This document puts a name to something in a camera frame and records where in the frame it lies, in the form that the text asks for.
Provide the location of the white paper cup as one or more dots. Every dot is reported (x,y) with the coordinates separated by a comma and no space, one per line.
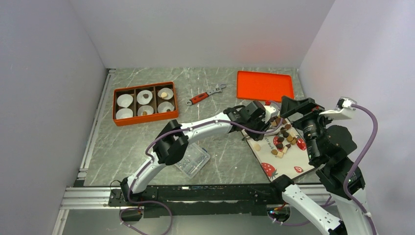
(124,113)
(124,100)
(144,97)
(145,110)
(167,90)
(165,107)

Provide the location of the orange flat tray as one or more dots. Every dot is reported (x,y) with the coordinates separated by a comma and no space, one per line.
(261,86)

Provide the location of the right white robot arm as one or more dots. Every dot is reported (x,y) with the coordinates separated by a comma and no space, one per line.
(328,148)

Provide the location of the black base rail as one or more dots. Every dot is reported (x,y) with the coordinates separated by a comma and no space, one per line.
(253,199)

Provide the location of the orange chocolate box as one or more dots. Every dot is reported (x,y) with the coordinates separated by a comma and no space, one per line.
(154,88)

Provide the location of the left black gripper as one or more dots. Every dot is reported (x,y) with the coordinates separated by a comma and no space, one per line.
(263,126)

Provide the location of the clear plastic screw box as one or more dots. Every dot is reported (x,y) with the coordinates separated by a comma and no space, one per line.
(193,160)

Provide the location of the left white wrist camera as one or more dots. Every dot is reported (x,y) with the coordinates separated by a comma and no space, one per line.
(271,112)

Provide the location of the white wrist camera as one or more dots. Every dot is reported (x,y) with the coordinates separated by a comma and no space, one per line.
(344,110)
(271,112)

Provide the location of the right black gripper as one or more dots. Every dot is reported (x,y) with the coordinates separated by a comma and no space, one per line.
(309,108)

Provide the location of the red handled adjustable wrench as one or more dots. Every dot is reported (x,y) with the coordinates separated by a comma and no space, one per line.
(196,99)

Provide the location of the strawberry print white tray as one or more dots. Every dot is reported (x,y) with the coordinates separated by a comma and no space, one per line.
(286,139)

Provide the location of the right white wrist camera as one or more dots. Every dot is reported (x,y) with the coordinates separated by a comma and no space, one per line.
(344,110)

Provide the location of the round white chocolate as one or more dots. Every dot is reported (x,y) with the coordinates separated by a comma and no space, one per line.
(257,147)

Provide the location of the cream square chocolate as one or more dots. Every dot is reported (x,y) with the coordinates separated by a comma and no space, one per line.
(279,155)

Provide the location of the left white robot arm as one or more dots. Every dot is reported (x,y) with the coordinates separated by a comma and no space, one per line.
(169,147)

